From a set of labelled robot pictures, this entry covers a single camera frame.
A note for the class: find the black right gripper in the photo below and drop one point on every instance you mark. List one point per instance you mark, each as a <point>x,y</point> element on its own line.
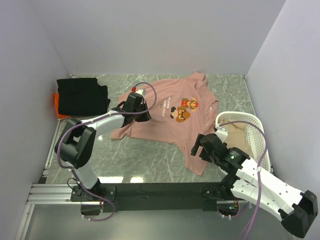
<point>195,148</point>

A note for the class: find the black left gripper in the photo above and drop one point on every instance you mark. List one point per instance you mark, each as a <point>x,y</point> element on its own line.
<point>146,117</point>

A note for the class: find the pink printed t-shirt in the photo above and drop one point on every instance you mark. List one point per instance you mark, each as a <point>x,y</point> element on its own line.
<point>182,108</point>

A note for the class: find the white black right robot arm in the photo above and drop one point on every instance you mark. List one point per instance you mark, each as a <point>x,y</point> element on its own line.
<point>294,208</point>

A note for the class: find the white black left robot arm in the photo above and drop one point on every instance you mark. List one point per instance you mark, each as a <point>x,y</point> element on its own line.
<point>75,145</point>

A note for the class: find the beige garment in basket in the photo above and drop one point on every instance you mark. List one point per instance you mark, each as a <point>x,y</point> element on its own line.
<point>236,137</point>

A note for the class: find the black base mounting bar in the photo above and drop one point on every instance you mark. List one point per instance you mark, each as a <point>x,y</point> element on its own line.
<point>205,196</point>

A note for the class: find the white plastic laundry basket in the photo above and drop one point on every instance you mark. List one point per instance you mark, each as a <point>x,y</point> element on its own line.
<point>252,134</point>

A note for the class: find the folded black t-shirt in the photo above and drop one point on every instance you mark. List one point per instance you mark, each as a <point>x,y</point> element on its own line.
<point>82,97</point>

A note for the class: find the folded orange t-shirt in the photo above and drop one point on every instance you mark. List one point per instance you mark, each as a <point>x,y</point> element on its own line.
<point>56,105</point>

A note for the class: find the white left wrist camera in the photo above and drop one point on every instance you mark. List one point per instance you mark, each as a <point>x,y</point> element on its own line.
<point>140,91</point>

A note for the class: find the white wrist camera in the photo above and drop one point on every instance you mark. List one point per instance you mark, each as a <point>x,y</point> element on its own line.
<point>221,133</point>
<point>140,91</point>

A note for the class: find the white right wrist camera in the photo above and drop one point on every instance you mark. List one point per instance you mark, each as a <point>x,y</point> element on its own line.
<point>221,133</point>

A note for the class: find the aluminium frame rail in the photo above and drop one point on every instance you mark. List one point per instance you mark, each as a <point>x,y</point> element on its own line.
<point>57,194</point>

